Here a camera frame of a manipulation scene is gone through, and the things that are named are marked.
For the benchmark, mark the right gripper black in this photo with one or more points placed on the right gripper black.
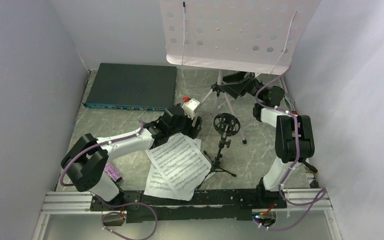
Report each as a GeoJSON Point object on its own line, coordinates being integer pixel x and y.
{"type": "Point", "coordinates": [235, 84]}

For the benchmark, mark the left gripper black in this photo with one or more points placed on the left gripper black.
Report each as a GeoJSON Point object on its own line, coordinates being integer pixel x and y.
{"type": "Point", "coordinates": [192, 132]}

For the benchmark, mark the sheet music page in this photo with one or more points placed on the sheet music page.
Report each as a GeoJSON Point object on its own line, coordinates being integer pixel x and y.
{"type": "Point", "coordinates": [182, 165]}
{"type": "Point", "coordinates": [156, 186]}

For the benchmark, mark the black microphone tripod with shockmount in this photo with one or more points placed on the black microphone tripod with shockmount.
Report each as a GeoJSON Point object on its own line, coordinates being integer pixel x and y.
{"type": "Point", "coordinates": [227, 125]}

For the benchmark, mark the lilac perforated music stand desk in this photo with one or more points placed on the lilac perforated music stand desk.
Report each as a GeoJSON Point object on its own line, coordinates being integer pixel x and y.
{"type": "Point", "coordinates": [258, 36]}

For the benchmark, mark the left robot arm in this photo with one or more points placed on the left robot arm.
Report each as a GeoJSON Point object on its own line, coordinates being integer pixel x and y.
{"type": "Point", "coordinates": [84, 165]}

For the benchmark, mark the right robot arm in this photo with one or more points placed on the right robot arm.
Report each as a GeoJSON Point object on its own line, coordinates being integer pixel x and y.
{"type": "Point", "coordinates": [294, 141]}

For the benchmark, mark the purple glitter tube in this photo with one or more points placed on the purple glitter tube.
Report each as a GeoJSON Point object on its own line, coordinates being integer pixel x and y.
{"type": "Point", "coordinates": [112, 172]}

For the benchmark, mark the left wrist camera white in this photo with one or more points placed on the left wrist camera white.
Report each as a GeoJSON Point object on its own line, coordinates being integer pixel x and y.
{"type": "Point", "coordinates": [190, 107]}

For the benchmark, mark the red handled wrench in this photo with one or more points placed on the red handled wrench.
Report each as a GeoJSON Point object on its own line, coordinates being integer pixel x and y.
{"type": "Point", "coordinates": [290, 103]}

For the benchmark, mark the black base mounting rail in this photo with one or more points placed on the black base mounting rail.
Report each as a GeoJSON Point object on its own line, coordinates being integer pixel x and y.
{"type": "Point", "coordinates": [239, 204]}

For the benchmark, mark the dark network switch box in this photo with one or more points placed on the dark network switch box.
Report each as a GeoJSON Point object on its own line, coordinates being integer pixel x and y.
{"type": "Point", "coordinates": [132, 87]}

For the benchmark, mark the yellow handled screwdriver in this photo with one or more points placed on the yellow handled screwdriver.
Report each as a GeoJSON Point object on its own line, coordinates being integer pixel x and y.
{"type": "Point", "coordinates": [310, 167]}

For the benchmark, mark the aluminium frame rail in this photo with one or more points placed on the aluminium frame rail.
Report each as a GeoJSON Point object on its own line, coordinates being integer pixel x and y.
{"type": "Point", "coordinates": [66, 203]}

